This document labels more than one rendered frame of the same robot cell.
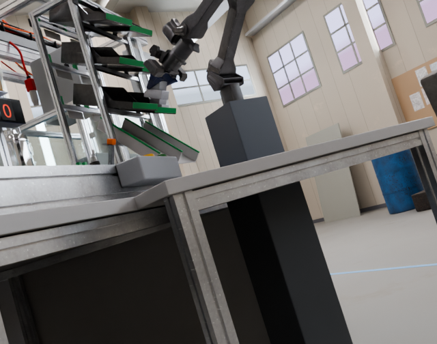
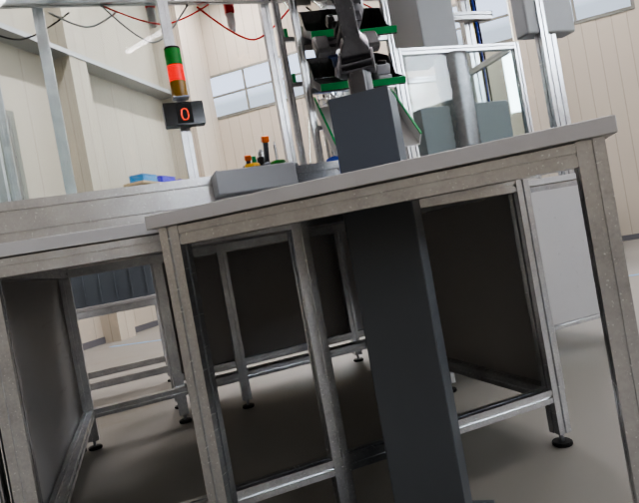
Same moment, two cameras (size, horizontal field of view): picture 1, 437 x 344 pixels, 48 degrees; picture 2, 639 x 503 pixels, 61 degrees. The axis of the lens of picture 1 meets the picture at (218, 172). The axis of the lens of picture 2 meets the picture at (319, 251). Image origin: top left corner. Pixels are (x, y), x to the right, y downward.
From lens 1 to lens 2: 1.11 m
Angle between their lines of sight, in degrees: 51
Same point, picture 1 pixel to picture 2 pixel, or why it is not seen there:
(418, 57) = not seen: outside the picture
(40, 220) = (48, 244)
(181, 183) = (159, 220)
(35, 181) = (95, 203)
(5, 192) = (60, 216)
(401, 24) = not seen: outside the picture
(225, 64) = (346, 45)
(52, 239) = (71, 256)
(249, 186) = (243, 224)
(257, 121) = (364, 123)
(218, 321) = (186, 347)
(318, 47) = not seen: outside the picture
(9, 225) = (15, 250)
